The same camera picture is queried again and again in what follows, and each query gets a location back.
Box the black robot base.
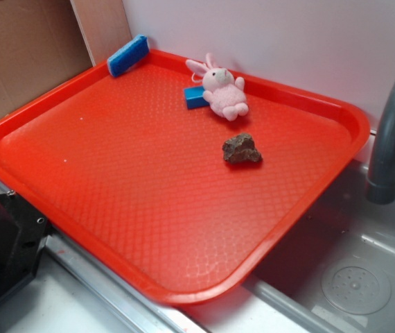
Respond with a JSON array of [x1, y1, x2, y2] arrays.
[[0, 194, 48, 300]]

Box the brown rock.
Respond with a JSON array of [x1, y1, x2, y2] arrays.
[[222, 133, 263, 164]]

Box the blue rectangular block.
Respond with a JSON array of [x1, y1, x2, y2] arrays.
[[184, 86, 209, 110]]

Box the pink plush bunny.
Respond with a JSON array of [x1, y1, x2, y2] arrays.
[[185, 53, 249, 121]]

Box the red plastic tray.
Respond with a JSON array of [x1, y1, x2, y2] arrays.
[[0, 50, 370, 305]]

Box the blue white sponge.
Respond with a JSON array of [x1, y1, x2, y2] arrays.
[[107, 34, 150, 78]]

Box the light wooden board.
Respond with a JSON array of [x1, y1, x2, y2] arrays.
[[70, 0, 132, 66]]

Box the grey toy faucet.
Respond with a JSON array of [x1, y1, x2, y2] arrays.
[[366, 49, 395, 205]]

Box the grey plastic sink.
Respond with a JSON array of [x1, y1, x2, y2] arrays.
[[0, 142, 395, 332]]

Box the brown cardboard sheet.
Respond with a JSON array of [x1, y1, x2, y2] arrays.
[[0, 1, 91, 118]]

